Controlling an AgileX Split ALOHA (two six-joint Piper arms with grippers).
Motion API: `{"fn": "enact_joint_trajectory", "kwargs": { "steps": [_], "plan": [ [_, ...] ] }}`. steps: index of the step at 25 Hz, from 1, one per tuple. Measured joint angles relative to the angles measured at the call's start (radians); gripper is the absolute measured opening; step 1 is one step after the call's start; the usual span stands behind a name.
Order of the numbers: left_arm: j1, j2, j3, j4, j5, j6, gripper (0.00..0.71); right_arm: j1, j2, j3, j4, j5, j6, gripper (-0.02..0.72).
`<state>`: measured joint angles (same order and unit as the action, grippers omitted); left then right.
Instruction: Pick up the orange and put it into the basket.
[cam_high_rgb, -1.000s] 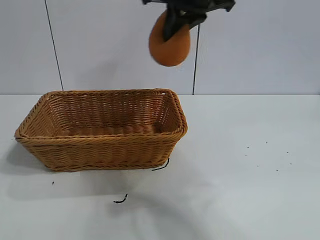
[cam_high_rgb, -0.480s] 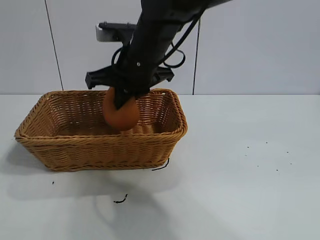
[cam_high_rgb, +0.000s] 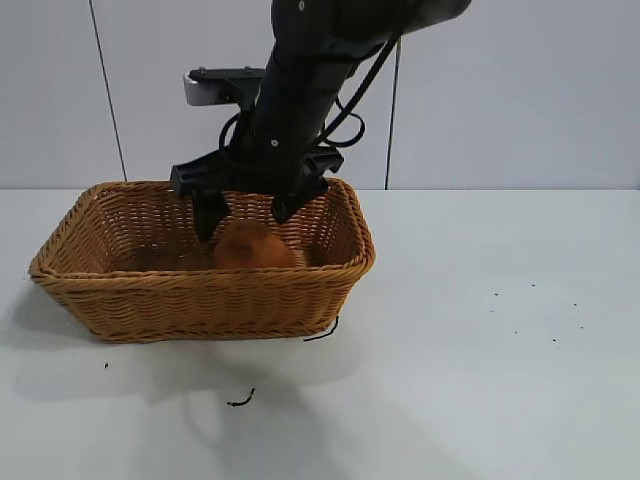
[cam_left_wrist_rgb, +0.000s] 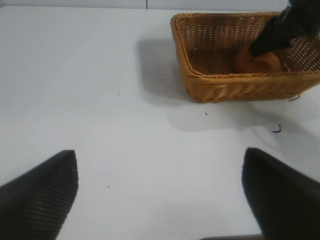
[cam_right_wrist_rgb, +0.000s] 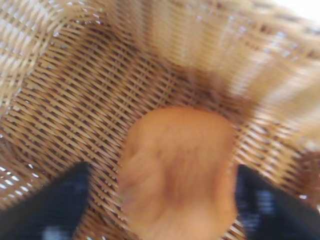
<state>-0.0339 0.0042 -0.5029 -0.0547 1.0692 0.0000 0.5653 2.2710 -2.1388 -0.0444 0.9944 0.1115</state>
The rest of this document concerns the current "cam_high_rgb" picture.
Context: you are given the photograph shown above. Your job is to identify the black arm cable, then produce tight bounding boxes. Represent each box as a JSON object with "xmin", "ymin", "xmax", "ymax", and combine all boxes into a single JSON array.
[{"xmin": 316, "ymin": 37, "xmax": 404, "ymax": 149}]

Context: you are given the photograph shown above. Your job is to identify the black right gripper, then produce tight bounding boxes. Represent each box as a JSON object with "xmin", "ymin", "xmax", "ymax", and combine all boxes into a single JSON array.
[{"xmin": 169, "ymin": 52, "xmax": 346, "ymax": 245}]

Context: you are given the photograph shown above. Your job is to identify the woven wicker basket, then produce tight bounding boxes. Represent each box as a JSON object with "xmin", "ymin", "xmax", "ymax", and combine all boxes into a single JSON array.
[{"xmin": 28, "ymin": 177, "xmax": 377, "ymax": 344}]

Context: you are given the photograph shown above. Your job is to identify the black string scrap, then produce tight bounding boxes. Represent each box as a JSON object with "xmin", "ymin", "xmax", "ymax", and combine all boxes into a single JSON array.
[
  {"xmin": 303, "ymin": 316, "xmax": 341, "ymax": 344},
  {"xmin": 226, "ymin": 388, "xmax": 257, "ymax": 408}
]

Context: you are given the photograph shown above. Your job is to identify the white wrist camera black mount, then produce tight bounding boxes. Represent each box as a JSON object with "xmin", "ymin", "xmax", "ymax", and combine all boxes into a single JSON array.
[{"xmin": 182, "ymin": 65, "xmax": 267, "ymax": 108}]

